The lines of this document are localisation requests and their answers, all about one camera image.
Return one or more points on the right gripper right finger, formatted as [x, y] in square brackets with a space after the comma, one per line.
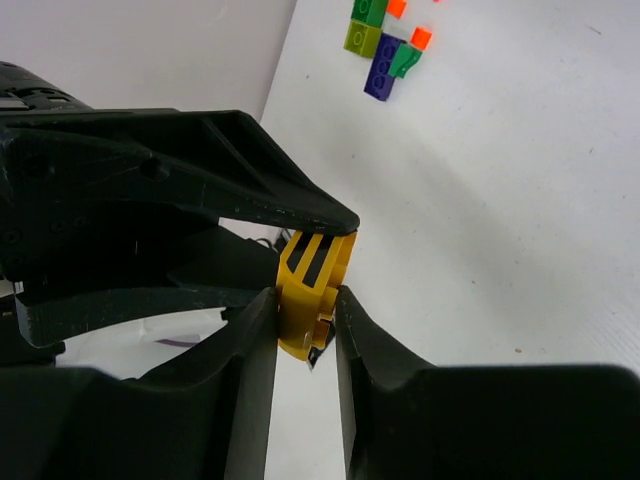
[405, 418]

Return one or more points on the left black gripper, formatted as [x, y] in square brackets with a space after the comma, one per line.
[82, 188]

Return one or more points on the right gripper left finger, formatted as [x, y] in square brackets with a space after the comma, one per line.
[204, 414]

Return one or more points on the yellow curved lego piece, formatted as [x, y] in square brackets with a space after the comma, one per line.
[311, 269]

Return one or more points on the lime green lego brick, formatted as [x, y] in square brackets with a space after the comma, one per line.
[362, 39]

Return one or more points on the purple lego brick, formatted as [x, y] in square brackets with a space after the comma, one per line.
[379, 82]

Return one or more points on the green slope lego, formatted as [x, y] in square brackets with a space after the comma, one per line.
[404, 59]

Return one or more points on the dark green lego brick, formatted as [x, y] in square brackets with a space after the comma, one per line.
[369, 12]

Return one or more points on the orange small lego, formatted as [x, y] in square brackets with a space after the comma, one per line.
[396, 8]
[421, 38]

